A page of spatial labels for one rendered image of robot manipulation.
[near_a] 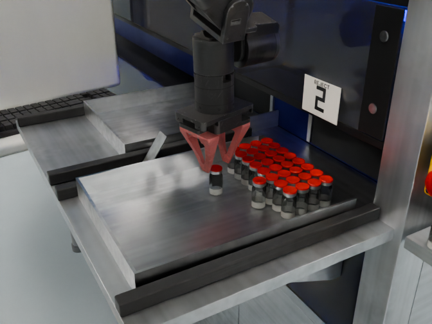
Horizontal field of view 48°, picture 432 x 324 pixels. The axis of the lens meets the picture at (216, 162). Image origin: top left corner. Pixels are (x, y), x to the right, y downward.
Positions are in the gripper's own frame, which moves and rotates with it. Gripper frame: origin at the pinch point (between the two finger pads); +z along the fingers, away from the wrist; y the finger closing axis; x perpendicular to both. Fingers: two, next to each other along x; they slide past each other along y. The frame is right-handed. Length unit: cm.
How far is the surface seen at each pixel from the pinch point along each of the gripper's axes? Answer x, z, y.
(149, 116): 34.1, 6.0, 11.6
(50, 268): 110, 94, 9
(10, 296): 106, 94, -10
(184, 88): 38.7, 4.1, 25.5
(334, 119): -10.6, -5.5, 15.4
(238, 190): -1.9, 5.7, 3.0
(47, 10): 79, -11, 13
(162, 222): -0.8, 5.3, -11.5
